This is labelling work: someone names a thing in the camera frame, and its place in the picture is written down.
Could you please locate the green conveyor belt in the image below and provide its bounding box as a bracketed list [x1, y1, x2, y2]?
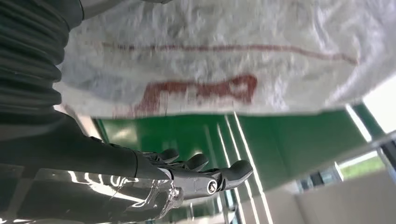
[92, 103, 396, 224]

